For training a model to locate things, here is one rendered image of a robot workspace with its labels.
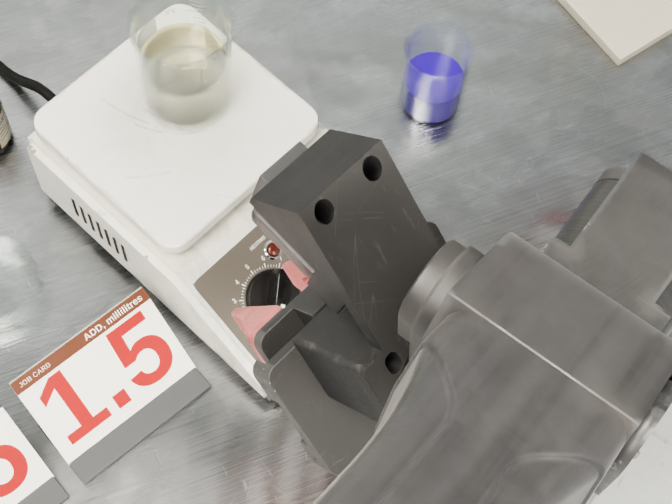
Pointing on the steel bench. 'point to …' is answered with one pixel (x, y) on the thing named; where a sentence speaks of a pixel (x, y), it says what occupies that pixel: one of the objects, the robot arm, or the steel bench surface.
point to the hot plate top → (172, 145)
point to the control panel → (237, 278)
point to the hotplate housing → (200, 261)
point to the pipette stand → (622, 24)
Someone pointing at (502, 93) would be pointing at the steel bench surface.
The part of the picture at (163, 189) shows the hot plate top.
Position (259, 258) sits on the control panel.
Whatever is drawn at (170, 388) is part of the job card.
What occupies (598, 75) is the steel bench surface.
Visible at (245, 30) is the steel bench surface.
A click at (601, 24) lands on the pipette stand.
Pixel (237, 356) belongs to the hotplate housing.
